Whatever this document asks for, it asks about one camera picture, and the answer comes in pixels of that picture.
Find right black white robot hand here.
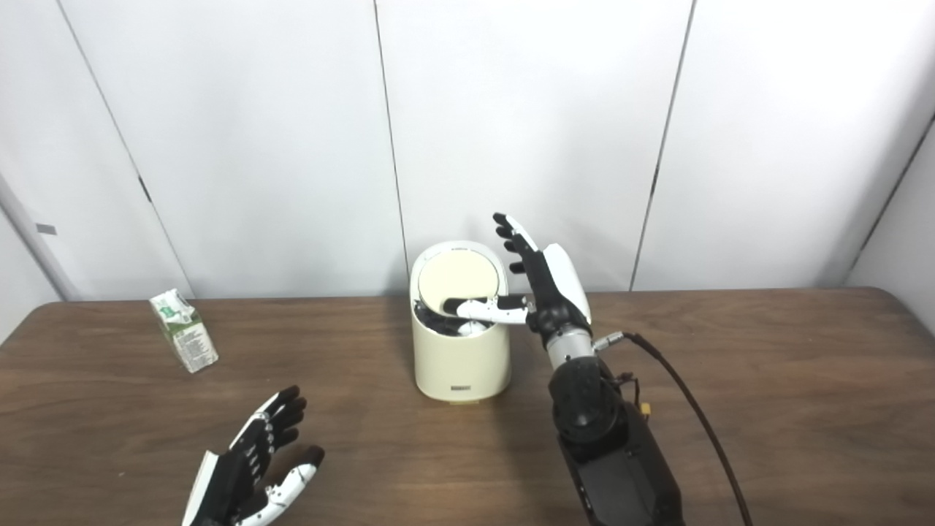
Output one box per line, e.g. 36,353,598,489
443,213,593,348

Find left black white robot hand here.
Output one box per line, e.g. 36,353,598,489
181,386,326,526

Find cream round bin lid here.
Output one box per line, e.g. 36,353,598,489
418,248,501,311

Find cream-colored bin body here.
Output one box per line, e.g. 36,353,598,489
410,241,512,404

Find green white milk carton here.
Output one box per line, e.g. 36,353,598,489
150,289,219,374

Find thin wires with yellow plug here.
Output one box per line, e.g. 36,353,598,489
612,373,655,422

